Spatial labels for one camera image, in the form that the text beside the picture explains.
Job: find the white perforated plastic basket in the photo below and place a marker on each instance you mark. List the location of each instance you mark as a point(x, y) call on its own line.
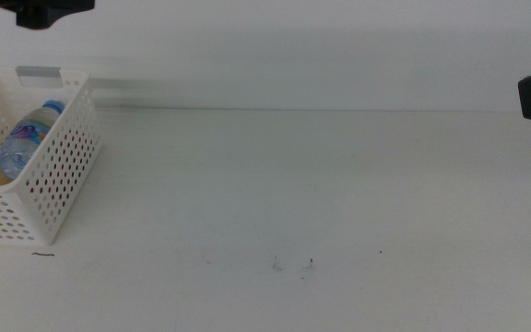
point(83, 76)

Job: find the small water bottle blue cap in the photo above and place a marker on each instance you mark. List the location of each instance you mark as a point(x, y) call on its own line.
point(19, 147)

